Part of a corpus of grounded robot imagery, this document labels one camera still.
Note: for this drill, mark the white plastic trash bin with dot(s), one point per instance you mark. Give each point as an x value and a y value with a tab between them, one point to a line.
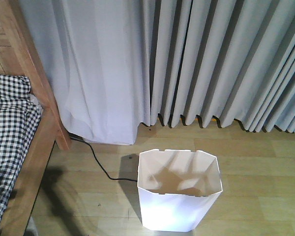
177	188

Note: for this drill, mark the white sheer curtain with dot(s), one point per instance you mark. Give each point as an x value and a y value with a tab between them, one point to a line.
91	51

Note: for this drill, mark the grey curtain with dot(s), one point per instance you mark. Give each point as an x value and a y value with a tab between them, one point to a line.
224	59

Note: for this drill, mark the black white checkered bedding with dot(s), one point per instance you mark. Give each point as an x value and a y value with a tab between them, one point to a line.
19	119

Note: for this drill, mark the grey round rug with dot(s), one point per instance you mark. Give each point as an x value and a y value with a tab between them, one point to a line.
31	229

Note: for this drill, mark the wooden bed frame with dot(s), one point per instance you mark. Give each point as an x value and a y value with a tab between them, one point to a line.
19	57

